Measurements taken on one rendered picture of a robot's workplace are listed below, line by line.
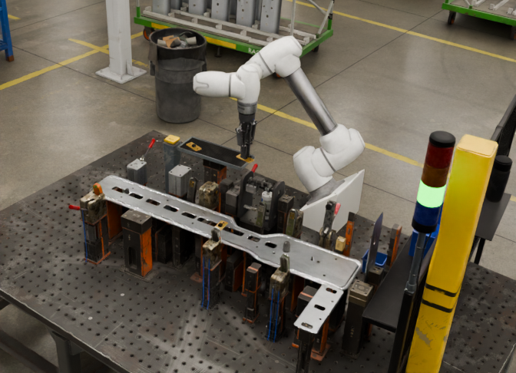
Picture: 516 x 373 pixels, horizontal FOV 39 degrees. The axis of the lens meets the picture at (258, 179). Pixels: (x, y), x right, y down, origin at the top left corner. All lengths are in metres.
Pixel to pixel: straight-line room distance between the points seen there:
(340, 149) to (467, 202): 1.72
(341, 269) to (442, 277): 0.92
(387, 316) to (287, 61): 1.42
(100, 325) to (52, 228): 0.81
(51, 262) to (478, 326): 2.05
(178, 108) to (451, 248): 4.31
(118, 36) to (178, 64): 1.17
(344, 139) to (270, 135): 2.47
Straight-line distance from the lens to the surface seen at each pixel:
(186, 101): 6.24
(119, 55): 7.13
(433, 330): 2.44
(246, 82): 3.11
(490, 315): 3.57
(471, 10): 9.08
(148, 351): 3.16
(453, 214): 2.17
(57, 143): 6.12
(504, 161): 2.89
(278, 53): 3.64
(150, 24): 7.89
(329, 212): 3.20
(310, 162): 3.80
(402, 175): 5.85
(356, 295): 2.96
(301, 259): 3.17
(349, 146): 3.78
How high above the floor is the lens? 2.95
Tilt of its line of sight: 32 degrees down
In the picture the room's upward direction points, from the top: 3 degrees clockwise
